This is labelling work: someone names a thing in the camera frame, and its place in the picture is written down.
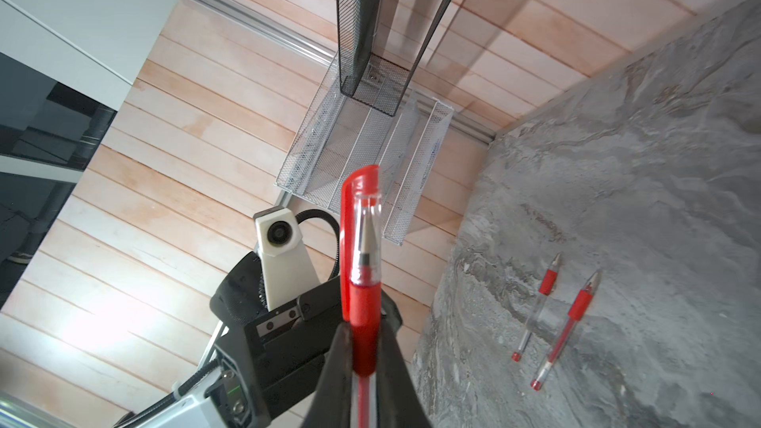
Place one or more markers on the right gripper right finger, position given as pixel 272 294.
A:
pixel 397 401

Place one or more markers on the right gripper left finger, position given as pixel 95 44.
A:
pixel 332 402

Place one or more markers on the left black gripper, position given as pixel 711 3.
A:
pixel 270 360

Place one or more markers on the red gel pen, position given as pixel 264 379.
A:
pixel 575 315
pixel 365 290
pixel 546 288

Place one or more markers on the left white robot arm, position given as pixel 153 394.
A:
pixel 190 405

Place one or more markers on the white wire mesh shelf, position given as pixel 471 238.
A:
pixel 383 123

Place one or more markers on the black wire mesh basket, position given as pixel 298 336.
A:
pixel 380 45

